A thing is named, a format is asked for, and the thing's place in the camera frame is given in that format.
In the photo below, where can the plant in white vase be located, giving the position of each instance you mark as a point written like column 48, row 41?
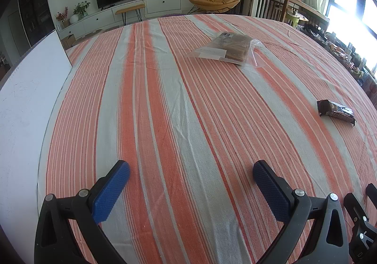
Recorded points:
column 79, row 12

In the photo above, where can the dark cabinet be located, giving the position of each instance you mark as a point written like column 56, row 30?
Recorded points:
column 35, row 5

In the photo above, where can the white television cabinet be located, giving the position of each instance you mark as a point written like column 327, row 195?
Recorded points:
column 163, row 3

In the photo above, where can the wooden slatted chair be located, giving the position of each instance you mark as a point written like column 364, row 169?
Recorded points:
column 265, row 2

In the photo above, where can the wooden bench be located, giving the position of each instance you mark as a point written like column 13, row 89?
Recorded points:
column 129, row 9

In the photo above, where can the orange striped tablecloth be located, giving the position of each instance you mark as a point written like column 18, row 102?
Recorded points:
column 191, row 119

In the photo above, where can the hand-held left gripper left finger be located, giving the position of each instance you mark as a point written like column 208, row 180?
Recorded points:
column 110, row 193

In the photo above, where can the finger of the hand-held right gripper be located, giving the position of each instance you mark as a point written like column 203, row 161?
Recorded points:
column 355, row 206
column 372, row 193

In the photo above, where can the window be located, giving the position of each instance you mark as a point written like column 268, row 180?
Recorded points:
column 353, row 2

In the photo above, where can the clear biscuit packet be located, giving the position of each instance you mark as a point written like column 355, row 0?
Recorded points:
column 226, row 47

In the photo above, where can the red flowers in vase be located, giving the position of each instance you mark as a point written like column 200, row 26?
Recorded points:
column 61, row 16

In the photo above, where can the brown chocolate bar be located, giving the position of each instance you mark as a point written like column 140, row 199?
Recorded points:
column 335, row 111

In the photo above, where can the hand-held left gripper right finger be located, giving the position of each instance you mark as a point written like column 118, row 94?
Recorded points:
column 271, row 193

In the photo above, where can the brown cardboard box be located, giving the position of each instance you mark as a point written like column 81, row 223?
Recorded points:
column 68, row 41

